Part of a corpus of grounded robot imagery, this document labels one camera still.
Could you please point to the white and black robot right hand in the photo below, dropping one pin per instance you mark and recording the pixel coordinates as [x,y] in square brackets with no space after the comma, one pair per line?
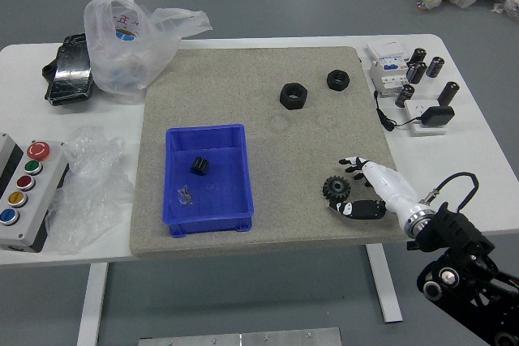
[389,188]

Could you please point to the small black gear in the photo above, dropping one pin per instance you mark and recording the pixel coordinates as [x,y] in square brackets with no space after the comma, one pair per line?
[199,166]

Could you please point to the small black hex nut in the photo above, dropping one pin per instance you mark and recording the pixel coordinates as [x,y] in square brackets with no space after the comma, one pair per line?
[338,80]

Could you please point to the big black hex nut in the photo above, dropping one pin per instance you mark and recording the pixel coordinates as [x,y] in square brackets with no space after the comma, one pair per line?
[292,96]

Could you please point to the blue plastic box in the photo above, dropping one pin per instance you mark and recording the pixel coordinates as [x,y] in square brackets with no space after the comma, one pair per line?
[219,196]

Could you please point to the grey push-button control box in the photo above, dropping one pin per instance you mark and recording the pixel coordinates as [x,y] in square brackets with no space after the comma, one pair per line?
[28,196]

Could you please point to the big black gear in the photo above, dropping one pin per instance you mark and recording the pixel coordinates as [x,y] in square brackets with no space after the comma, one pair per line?
[336,189]

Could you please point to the white power socket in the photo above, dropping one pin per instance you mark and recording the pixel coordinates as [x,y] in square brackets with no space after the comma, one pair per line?
[419,108]

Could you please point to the black cylindrical capacitor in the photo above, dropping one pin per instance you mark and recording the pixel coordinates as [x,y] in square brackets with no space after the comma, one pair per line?
[435,67]
[405,96]
[417,73]
[417,57]
[447,93]

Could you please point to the white table leg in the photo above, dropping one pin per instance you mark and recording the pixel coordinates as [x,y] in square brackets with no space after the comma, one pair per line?
[92,305]
[385,285]

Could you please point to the grey-brown mat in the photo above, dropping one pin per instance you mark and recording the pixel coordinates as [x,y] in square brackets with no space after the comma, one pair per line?
[284,151]

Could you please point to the white circuit breaker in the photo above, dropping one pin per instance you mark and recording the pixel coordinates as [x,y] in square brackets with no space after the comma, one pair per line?
[387,64]

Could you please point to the small clear bag of screws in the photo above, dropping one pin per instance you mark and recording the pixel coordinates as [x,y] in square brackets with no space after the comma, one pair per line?
[185,195]

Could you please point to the white translucent plastic bag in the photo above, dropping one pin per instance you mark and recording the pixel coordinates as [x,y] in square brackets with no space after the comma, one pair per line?
[121,58]

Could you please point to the clear bubble wrap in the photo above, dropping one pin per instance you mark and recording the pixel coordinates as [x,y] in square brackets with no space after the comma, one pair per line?
[89,184]

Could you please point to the black plastic-wrapped package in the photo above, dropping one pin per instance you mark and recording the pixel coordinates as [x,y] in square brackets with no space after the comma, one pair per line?
[69,72]

